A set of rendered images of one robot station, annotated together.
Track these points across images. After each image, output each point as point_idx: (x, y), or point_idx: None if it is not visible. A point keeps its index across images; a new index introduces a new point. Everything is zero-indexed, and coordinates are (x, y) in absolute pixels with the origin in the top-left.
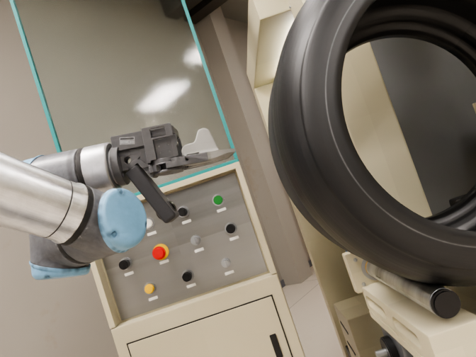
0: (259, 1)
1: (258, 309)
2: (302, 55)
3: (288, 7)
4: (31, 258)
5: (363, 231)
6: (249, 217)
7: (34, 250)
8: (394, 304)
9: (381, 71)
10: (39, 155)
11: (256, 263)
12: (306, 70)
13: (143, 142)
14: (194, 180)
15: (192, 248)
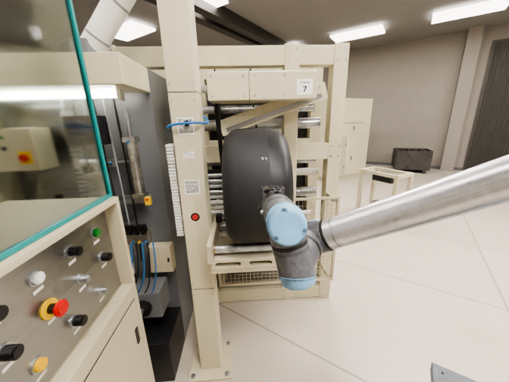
0: (123, 68)
1: (129, 314)
2: (290, 167)
3: (134, 85)
4: (311, 273)
5: None
6: (111, 244)
7: (312, 267)
8: (248, 257)
9: (159, 147)
10: (290, 202)
11: (115, 280)
12: (292, 173)
13: (284, 195)
14: (94, 215)
15: (76, 289)
